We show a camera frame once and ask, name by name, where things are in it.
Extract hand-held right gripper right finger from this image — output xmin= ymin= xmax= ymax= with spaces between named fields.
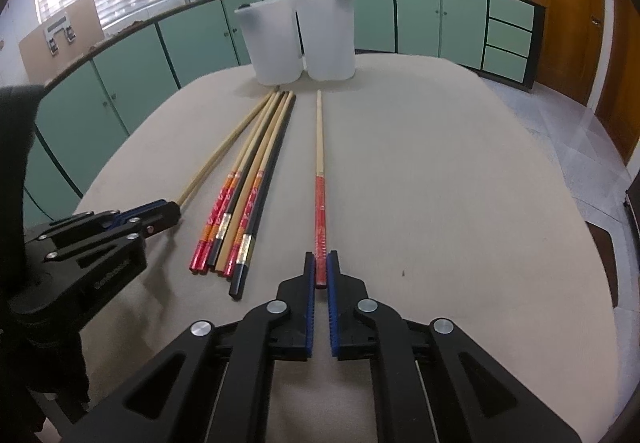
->
xmin=327 ymin=250 xmax=583 ymax=443

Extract green lower kitchen cabinets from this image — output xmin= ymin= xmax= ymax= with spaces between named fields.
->
xmin=20 ymin=0 xmax=547 ymax=229

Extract brown chair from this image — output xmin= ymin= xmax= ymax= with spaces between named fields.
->
xmin=584 ymin=186 xmax=640 ymax=310

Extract brown wooden door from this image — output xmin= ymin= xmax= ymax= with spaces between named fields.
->
xmin=527 ymin=0 xmax=622 ymax=107

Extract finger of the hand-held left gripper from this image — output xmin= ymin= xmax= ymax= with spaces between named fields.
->
xmin=24 ymin=200 xmax=181 ymax=244
xmin=42 ymin=230 xmax=150 ymax=271

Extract person's left forearm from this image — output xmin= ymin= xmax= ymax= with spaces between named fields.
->
xmin=0 ymin=330 xmax=92 ymax=424

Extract white translucent plastic container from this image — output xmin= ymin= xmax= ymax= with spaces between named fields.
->
xmin=292 ymin=0 xmax=357 ymax=82
xmin=235 ymin=0 xmax=305 ymax=86

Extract cardboard box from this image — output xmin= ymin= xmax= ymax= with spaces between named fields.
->
xmin=19 ymin=0 xmax=107 ymax=85

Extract plain wooden chopstick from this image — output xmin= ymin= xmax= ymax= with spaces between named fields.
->
xmin=176 ymin=91 xmax=277 ymax=206

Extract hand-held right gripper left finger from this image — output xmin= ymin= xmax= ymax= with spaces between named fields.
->
xmin=60 ymin=250 xmax=317 ymax=443

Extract wooden chopstick with gold band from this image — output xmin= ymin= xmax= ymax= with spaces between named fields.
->
xmin=216 ymin=92 xmax=288 ymax=272

